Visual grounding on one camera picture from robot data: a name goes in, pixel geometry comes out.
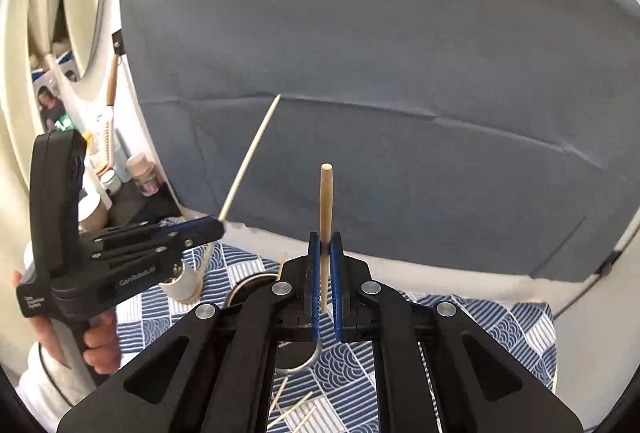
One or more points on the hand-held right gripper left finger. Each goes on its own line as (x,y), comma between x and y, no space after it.
(314,285)

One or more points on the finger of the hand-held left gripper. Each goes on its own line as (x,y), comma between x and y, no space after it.
(170,247)
(150,228)

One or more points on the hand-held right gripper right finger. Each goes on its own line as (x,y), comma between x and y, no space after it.
(338,285)

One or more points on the black cylindrical utensil holder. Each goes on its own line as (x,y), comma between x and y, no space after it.
(245,288)

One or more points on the light wooden chopstick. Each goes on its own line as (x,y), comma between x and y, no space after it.
(326,213)
(250,153)

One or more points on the pile of wooden chopsticks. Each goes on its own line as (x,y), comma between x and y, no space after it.
(300,402)

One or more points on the person's left forearm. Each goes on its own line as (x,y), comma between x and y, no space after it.
(45,385)

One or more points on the person's left hand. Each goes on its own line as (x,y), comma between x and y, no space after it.
(102,343)

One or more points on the black side shelf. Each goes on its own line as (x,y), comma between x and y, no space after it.
(145,208)

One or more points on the small potted cactus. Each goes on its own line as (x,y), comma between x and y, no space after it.
(186,285)

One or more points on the pink lidded jar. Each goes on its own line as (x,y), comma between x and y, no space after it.
(143,173)

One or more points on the small white lidded jar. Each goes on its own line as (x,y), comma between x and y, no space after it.
(111,183)

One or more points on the wooden hairbrush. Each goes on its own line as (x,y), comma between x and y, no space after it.
(111,83)

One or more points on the blue white patterned tablecloth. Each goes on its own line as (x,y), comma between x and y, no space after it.
(500,328)

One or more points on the grey backdrop cloth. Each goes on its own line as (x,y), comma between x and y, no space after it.
(375,63)

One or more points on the black clip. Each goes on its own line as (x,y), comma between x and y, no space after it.
(606,262)

